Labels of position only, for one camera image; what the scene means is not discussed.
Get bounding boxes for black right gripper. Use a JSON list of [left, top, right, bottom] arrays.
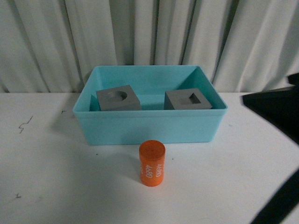
[[242, 73, 299, 224]]

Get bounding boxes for gray block with square hole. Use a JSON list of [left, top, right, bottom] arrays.
[[164, 88, 213, 110]]

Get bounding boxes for gray block with round hole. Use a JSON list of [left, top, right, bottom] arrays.
[[96, 85, 141, 111]]

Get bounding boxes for blue plastic box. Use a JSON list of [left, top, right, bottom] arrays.
[[73, 65, 228, 145]]

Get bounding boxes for orange cylinder part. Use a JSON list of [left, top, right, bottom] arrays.
[[139, 140, 166, 187]]

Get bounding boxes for white curtain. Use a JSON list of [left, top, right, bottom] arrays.
[[0, 0, 299, 93]]

